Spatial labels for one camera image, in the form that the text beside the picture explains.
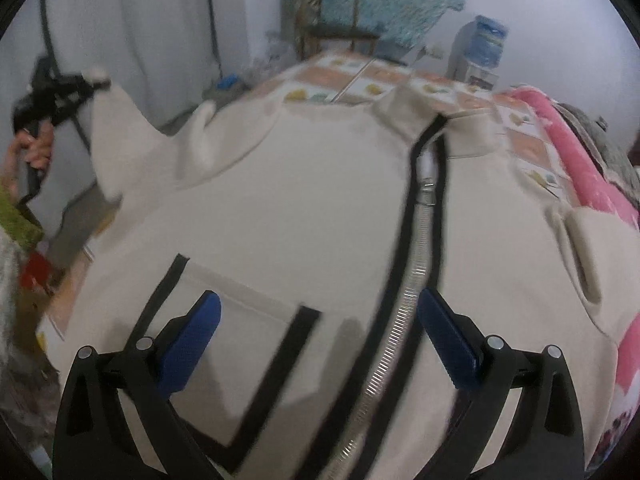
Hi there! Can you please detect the pink floral blanket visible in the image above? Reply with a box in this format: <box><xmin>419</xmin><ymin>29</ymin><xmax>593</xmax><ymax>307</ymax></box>
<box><xmin>505</xmin><ymin>85</ymin><xmax>640</xmax><ymax>471</ymax></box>

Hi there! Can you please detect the white water dispenser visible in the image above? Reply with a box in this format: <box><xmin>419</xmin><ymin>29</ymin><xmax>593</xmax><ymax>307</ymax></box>
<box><xmin>447</xmin><ymin>22</ymin><xmax>501</xmax><ymax>88</ymax></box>

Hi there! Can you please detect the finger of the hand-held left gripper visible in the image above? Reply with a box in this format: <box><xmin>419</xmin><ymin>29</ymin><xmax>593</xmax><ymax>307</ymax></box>
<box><xmin>47</xmin><ymin>74</ymin><xmax>103</xmax><ymax>113</ymax></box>

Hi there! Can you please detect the blue water bottle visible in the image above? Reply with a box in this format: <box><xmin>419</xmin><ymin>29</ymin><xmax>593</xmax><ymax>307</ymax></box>
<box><xmin>467</xmin><ymin>15</ymin><xmax>508</xmax><ymax>68</ymax></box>

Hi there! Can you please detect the person's left hand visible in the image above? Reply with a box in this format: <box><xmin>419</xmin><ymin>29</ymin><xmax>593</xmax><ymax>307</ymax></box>
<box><xmin>7</xmin><ymin>122</ymin><xmax>55</xmax><ymax>171</ymax></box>

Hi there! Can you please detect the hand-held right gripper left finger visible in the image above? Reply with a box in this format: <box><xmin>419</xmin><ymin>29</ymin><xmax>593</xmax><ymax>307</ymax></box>
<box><xmin>52</xmin><ymin>290</ymin><xmax>223</xmax><ymax>480</ymax></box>

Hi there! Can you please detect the grey fuzzy blanket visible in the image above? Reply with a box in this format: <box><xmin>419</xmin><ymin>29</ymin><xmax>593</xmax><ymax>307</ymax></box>
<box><xmin>555</xmin><ymin>102</ymin><xmax>640</xmax><ymax>196</ymax></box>

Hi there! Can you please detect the white curtain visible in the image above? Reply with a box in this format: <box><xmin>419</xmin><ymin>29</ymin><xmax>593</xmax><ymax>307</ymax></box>
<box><xmin>10</xmin><ymin>0</ymin><xmax>251</xmax><ymax>126</ymax></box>

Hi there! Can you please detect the green fuzzy cloth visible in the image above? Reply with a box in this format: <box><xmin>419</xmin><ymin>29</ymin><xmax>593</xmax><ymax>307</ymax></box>
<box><xmin>0</xmin><ymin>187</ymin><xmax>43</xmax><ymax>251</ymax></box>

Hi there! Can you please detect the patterned bedsheet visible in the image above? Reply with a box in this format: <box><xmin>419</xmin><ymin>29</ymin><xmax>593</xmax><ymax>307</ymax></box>
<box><xmin>240</xmin><ymin>50</ymin><xmax>586</xmax><ymax>211</ymax></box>

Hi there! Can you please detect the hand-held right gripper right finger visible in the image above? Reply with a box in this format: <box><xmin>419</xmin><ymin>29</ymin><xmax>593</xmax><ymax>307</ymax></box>
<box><xmin>417</xmin><ymin>287</ymin><xmax>586</xmax><ymax>480</ymax></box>

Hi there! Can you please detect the wooden chair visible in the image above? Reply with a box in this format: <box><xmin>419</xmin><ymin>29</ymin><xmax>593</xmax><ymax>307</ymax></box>
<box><xmin>287</xmin><ymin>0</ymin><xmax>381</xmax><ymax>61</ymax></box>

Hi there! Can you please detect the cream zip jacket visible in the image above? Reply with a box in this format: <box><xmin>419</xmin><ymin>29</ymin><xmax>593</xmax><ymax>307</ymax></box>
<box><xmin>50</xmin><ymin>67</ymin><xmax>640</xmax><ymax>480</ymax></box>

